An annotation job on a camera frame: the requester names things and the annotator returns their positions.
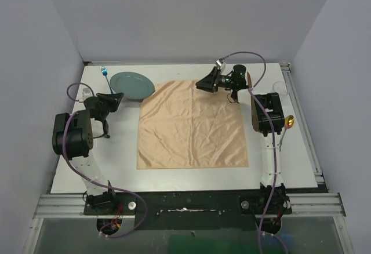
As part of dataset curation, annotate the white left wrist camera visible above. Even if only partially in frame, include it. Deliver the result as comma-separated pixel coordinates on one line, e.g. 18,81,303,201
82,88,93,100

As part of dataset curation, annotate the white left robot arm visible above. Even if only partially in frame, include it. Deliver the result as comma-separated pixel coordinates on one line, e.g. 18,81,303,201
52,93,124,214

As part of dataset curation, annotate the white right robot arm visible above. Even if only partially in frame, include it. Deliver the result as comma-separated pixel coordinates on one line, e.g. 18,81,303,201
195,61,285,189

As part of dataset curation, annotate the copper table knife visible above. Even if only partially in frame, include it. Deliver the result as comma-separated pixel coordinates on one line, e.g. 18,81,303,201
246,72,252,88

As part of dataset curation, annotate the peach satin cloth napkin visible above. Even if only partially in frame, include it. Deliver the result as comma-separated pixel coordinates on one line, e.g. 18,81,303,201
137,80,249,169

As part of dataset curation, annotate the blue fork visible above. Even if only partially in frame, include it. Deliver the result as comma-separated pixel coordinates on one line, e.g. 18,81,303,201
100,66,114,94

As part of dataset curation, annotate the teal round plate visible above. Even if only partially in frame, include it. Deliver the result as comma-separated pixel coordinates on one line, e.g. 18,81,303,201
110,71,155,100

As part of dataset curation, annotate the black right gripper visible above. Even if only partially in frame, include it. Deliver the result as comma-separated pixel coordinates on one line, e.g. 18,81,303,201
195,67,235,93

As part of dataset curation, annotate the iridescent gold spoon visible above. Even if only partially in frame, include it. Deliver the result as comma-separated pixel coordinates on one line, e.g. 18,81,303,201
279,115,294,151

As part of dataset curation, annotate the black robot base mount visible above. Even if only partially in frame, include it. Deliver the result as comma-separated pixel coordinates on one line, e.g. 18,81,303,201
83,188,292,234

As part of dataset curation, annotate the clear drinking glass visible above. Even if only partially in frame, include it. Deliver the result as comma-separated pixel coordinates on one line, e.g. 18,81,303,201
272,81,289,96

